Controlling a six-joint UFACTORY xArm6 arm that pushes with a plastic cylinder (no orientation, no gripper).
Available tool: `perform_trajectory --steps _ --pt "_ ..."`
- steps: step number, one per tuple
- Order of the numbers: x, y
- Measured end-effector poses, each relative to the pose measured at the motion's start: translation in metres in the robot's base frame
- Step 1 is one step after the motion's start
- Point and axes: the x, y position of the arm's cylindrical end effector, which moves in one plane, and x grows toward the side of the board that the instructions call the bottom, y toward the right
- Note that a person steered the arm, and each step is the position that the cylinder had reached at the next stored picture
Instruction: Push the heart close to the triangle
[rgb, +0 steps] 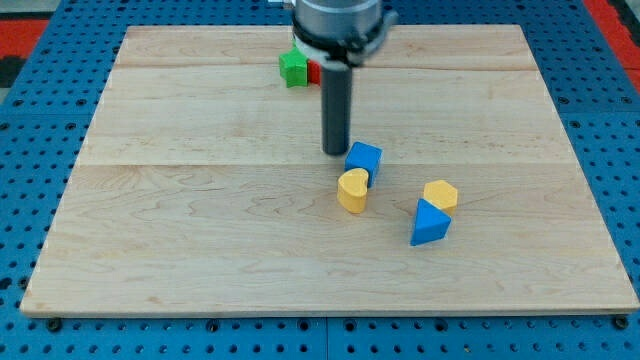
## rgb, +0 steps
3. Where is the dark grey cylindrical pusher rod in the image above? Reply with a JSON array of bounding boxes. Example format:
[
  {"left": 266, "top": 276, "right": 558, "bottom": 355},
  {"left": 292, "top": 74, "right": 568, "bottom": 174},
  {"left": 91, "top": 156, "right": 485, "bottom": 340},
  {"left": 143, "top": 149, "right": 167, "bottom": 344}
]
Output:
[{"left": 321, "top": 67, "right": 353, "bottom": 156}]

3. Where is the yellow heart block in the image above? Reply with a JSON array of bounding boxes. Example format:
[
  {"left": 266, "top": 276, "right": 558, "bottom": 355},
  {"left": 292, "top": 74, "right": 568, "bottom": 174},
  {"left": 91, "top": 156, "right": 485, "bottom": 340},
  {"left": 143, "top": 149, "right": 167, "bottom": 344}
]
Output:
[{"left": 337, "top": 168, "right": 369, "bottom": 214}]

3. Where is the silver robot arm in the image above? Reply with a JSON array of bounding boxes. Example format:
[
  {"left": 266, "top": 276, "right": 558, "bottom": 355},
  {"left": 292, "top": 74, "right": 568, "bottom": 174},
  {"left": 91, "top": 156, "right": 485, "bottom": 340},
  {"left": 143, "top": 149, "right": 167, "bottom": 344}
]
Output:
[{"left": 292, "top": 0, "right": 399, "bottom": 156}]

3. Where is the blue triangle block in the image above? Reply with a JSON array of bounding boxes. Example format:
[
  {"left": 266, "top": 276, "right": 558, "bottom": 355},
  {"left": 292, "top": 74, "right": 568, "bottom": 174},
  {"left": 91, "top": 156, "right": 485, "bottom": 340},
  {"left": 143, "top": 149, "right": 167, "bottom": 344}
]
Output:
[{"left": 410, "top": 199, "right": 451, "bottom": 246}]

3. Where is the red block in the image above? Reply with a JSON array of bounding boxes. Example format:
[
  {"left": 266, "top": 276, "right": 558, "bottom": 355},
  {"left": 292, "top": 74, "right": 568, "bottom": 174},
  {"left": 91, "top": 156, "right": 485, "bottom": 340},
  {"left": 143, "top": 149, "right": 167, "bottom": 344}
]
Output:
[{"left": 307, "top": 59, "right": 322, "bottom": 85}]

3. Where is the green star block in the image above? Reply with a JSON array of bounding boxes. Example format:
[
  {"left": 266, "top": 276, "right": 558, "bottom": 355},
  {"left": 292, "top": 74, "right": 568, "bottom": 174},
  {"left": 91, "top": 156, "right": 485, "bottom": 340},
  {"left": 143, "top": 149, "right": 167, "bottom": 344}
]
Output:
[{"left": 279, "top": 47, "right": 308, "bottom": 88}]

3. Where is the blue cube block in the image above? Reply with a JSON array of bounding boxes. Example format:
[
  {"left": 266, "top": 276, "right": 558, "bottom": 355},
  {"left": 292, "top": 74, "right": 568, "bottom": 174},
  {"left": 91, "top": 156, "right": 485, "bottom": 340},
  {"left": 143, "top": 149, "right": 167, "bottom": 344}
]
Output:
[{"left": 344, "top": 141, "right": 383, "bottom": 188}]

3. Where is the yellow hexagon block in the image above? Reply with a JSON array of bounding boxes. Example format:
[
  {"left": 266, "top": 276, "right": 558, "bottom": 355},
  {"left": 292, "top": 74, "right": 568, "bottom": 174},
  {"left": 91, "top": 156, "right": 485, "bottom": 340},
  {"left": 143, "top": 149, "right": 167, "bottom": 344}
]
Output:
[{"left": 423, "top": 180, "right": 458, "bottom": 216}]

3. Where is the wooden board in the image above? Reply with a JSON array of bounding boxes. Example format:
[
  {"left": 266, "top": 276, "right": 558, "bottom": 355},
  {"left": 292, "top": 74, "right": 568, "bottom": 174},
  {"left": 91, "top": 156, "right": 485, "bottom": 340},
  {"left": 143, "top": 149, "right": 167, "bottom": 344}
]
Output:
[{"left": 21, "top": 25, "right": 639, "bottom": 318}]

